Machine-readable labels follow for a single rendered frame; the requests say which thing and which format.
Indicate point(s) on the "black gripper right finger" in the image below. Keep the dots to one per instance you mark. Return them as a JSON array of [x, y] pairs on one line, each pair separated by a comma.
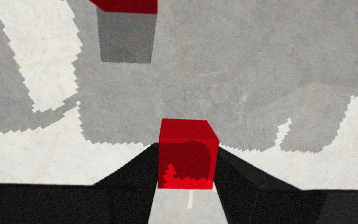
[[249, 195]]

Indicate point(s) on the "red cube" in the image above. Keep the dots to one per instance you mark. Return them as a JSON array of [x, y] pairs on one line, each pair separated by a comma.
[[187, 154], [131, 6]]

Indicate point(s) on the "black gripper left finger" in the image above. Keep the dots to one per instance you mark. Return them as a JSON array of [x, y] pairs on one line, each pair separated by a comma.
[[123, 197]]

